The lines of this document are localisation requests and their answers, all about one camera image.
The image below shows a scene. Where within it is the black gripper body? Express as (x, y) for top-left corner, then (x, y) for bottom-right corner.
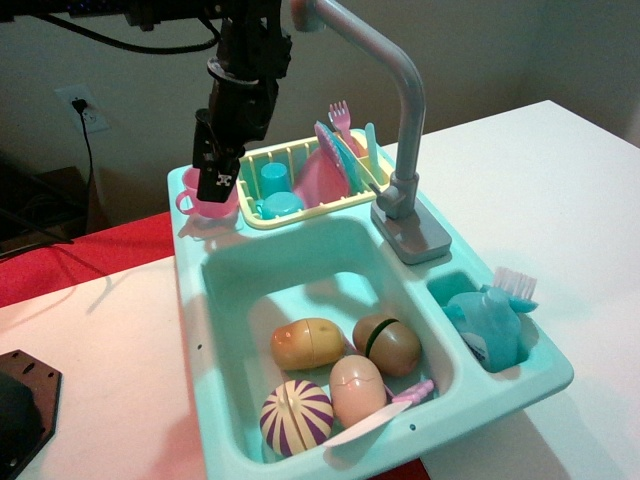
(201, 75), (279, 159)

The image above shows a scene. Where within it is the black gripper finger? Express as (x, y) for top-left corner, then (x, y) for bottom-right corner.
(196, 154), (239, 203)
(192, 109), (214, 170)

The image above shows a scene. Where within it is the pink toy cup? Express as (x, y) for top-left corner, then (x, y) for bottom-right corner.
(175, 167), (238, 219)

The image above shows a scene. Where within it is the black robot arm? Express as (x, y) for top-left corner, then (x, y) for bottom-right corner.
(1, 1), (292, 203)

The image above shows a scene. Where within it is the lying blue toy cup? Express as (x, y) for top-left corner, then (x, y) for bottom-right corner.
(256, 192), (304, 220)

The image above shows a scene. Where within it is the teal toy sink unit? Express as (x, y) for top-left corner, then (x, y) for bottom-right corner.
(171, 203), (574, 479)

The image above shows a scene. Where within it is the yellow dish drying rack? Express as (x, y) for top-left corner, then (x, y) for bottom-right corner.
(236, 137), (394, 230)

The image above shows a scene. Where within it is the pink toy fork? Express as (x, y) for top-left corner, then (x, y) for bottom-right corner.
(328, 101), (360, 157)

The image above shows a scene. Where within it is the pink toy plate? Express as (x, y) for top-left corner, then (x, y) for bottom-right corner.
(293, 149), (350, 209)

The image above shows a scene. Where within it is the light blue toy knife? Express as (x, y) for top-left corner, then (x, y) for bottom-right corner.
(365, 122), (380, 177)

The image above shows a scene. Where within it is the teal toy plate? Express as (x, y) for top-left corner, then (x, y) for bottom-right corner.
(314, 121), (361, 194)

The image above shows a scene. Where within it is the yellow toy potato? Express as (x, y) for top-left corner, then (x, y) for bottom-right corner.
(270, 318), (346, 370)

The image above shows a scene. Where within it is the grey toy faucet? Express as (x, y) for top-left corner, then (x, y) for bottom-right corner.
(291, 1), (452, 265)

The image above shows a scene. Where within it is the red cloth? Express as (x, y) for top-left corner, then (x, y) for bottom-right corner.
(1, 212), (174, 307)

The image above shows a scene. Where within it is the brown toy kiwi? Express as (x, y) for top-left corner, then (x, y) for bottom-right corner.
(352, 314), (422, 377)

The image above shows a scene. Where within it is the pink toy egg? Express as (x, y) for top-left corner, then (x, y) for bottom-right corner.
(329, 355), (387, 428)

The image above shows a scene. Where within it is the purple striped toy onion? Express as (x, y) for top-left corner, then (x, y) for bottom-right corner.
(260, 379), (334, 457)

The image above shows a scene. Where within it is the white toy knife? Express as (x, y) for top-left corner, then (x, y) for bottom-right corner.
(322, 400), (412, 448)

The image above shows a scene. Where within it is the blue toy soap bottle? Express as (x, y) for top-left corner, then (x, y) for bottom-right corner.
(443, 286), (538, 373)

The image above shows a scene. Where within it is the blue dish brush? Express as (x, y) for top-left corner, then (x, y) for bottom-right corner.
(480, 267), (538, 314)

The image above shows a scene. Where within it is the white wall outlet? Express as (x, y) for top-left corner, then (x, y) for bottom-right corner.
(54, 84), (110, 134)

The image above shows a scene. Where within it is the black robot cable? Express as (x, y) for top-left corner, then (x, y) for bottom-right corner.
(39, 12), (221, 54)

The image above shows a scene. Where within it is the black power cord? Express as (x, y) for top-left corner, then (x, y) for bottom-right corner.
(69, 97), (96, 221)

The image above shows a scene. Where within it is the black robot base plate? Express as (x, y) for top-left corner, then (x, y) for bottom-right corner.
(1, 349), (62, 479)

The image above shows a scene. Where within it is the pink toy utensil handle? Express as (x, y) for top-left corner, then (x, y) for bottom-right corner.
(392, 379), (435, 405)

